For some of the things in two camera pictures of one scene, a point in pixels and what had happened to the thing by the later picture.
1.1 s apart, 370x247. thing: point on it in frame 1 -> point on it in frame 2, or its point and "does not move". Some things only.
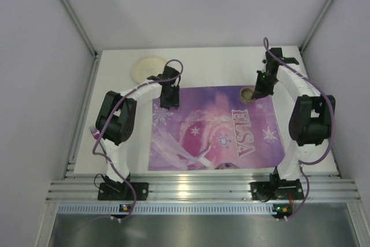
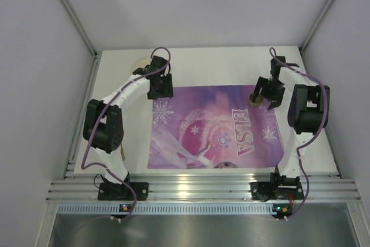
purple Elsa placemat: [214, 128] does not move
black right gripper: [261, 85] -> [269, 93]
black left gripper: [169, 99] -> [159, 92]
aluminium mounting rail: [221, 188] does not move
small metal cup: [246, 95] -> [255, 100]
